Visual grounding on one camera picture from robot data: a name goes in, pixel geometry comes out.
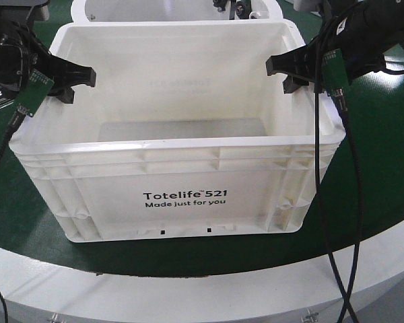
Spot black machinery in background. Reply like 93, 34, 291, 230
212, 0, 255, 20

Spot green circuit board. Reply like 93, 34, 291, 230
15, 69, 54, 116
321, 48, 349, 96

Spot right green circuit board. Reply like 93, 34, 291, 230
321, 48, 349, 96

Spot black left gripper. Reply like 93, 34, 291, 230
0, 20, 96, 104

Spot black cable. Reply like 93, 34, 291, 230
312, 6, 404, 323
0, 110, 26, 323

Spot left green circuit board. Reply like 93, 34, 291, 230
15, 69, 54, 116

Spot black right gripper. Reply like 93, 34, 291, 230
265, 1, 404, 94

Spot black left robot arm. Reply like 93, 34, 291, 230
0, 1, 96, 104

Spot left black cable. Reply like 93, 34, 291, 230
0, 110, 26, 323

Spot white plastic Totelife crate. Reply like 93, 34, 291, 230
9, 20, 345, 242

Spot right black cable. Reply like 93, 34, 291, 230
312, 6, 404, 323

